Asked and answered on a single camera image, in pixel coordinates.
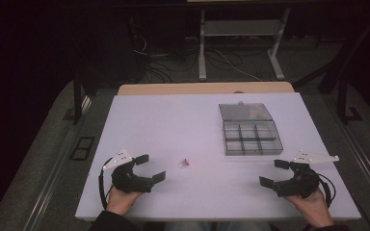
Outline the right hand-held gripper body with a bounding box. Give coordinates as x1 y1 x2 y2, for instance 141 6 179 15
273 149 340 199

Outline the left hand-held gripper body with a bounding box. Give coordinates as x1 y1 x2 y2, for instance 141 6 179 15
103 147 154 194

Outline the clear plastic compartment box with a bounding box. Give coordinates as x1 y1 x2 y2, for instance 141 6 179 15
218 100 284 157

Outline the person's left hand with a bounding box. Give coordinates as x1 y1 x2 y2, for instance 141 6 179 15
106 185 144 217

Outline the person's right hand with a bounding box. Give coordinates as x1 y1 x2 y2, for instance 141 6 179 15
283 188 334 229

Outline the person's left dark sleeve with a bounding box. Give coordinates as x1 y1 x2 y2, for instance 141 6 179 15
88 209 137 231

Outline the person's dark sleeve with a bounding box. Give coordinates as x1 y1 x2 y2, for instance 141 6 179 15
302 223 351 231
88 209 137 231

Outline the person's right dark sleeve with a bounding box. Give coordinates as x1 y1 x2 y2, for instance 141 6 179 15
302 223 351 231

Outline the black metal stand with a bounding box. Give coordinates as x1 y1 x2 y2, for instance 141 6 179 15
62 68 93 126
336 78 364 125

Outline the wooden table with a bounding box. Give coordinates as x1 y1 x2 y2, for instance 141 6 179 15
118 81 296 96

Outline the white metal stand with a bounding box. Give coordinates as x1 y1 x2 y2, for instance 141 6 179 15
198 7 292 82

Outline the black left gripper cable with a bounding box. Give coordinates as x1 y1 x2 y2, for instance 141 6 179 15
97 157 115 211

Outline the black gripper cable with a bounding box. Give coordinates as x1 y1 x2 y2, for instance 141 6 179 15
97 157 115 211
316 172 337 208

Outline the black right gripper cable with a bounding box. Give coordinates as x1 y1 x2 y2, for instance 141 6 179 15
316 172 337 208

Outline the black floor socket frame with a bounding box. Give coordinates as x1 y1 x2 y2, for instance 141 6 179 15
68 136 96 162

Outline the metal floor rail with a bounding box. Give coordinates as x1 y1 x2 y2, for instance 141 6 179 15
321 94 370 210
20 94 93 231

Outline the tangle of black floor cables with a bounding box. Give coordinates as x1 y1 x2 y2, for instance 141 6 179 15
131 15 258 85

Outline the white floor cable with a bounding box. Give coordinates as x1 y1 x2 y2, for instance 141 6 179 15
212 47 264 83

